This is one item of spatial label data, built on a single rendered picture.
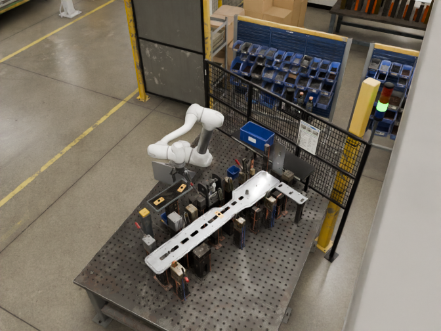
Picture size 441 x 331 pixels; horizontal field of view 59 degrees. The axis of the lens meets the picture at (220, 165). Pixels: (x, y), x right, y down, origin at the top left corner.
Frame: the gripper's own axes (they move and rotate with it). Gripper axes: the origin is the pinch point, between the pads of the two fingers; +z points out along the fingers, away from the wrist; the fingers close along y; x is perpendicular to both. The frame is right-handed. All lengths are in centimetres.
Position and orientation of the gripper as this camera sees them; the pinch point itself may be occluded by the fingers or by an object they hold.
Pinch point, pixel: (181, 182)
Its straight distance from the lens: 322.1
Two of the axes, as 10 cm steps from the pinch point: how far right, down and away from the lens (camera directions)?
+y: 8.9, 3.1, -3.3
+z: 0.0, 7.3, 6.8
